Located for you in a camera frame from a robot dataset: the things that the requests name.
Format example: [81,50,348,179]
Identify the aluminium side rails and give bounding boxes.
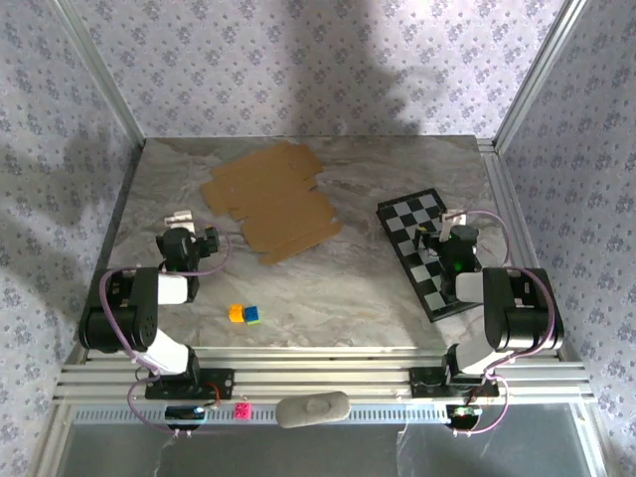
[476,137,565,362]

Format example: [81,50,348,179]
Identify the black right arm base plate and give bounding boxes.
[409,366,500,398]

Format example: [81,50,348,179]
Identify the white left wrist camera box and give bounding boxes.
[165,211,194,232]

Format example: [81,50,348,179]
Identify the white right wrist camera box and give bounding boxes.
[439,211,468,244]

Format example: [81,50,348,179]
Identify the black grey chessboard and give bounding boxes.
[376,187,486,324]

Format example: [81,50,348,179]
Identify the brown cardboard paper box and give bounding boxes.
[199,140,344,266]

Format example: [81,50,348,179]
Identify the black controller board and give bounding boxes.
[165,405,206,431]
[445,404,482,431]

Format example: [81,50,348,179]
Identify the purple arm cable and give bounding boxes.
[449,210,556,439]
[97,230,234,439]

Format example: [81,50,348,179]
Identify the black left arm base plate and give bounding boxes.
[144,368,236,401]

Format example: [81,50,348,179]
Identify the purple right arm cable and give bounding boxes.
[449,210,556,439]

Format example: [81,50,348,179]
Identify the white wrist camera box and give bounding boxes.
[165,211,194,232]
[439,211,468,244]

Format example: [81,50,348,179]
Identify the grey slotted cable duct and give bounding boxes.
[72,402,453,427]

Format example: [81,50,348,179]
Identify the aluminium frame post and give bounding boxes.
[49,0,149,148]
[493,0,585,150]

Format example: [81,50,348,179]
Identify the grey oval pad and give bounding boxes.
[275,391,351,429]

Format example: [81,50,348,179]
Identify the black right controller board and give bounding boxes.
[445,404,482,431]

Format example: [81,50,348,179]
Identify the black left controller board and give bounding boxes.
[165,405,206,431]

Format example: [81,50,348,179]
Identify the aluminium frame rails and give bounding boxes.
[52,346,596,404]

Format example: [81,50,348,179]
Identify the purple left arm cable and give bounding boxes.
[97,230,234,439]

